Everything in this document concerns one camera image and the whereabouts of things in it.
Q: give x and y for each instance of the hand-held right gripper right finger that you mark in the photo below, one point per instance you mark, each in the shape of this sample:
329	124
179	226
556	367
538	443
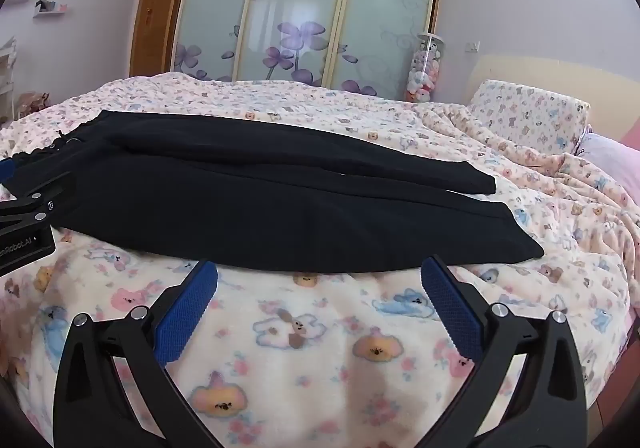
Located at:
452	308

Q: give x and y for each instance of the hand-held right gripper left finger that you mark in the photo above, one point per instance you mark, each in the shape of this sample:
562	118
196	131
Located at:
186	309

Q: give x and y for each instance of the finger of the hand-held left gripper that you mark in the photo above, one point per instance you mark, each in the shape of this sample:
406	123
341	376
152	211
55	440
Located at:
45	195
6	171

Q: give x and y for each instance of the black pants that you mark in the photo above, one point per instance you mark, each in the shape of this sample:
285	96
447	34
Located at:
260	198

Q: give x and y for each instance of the brown plush toys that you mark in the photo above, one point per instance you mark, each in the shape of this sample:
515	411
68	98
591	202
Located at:
34	103

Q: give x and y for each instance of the white storage rack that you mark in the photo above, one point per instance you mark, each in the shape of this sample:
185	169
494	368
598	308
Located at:
6	77

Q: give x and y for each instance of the bear printed blanket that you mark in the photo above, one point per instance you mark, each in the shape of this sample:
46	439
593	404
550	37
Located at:
320	358

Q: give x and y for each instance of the bear printed pillow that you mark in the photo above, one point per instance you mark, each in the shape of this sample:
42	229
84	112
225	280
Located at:
525	115

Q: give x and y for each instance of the wooden door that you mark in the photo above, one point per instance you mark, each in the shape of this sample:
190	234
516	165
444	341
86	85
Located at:
155	17

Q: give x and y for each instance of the pink pillow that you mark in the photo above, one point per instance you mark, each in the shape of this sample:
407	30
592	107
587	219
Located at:
610	155

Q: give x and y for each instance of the clear tube of plush toys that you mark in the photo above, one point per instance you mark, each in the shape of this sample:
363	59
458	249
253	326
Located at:
424	72

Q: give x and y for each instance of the cream headboard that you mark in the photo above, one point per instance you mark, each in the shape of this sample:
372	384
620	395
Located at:
550	72

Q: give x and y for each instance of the wardrobe with floral glass doors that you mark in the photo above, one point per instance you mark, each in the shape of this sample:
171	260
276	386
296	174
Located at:
305	2

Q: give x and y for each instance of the white wall socket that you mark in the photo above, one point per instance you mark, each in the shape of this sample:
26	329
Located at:
474	46

